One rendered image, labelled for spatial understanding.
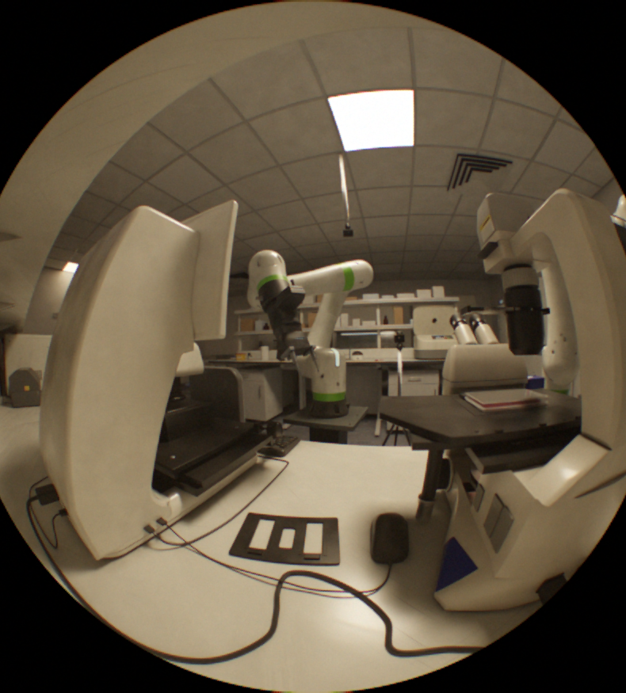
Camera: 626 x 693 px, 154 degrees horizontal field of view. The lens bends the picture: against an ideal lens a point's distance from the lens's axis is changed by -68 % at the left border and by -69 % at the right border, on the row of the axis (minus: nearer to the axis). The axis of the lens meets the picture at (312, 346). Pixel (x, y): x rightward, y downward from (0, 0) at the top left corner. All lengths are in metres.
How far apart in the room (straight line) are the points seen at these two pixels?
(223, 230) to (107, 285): 0.23
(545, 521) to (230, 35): 0.42
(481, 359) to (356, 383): 3.04
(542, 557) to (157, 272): 0.58
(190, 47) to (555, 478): 0.41
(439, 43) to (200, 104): 1.55
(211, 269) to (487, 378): 0.57
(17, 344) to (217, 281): 1.80
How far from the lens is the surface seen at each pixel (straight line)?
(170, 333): 0.39
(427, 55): 1.84
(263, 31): 0.20
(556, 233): 0.30
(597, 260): 0.26
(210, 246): 0.45
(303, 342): 0.57
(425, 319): 3.20
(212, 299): 0.41
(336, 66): 1.78
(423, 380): 2.77
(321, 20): 0.20
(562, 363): 0.79
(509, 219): 0.42
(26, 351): 2.04
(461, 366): 0.51
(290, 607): 0.33
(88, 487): 0.35
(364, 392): 3.49
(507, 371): 0.55
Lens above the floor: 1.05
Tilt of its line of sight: 1 degrees up
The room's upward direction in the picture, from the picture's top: 1 degrees counter-clockwise
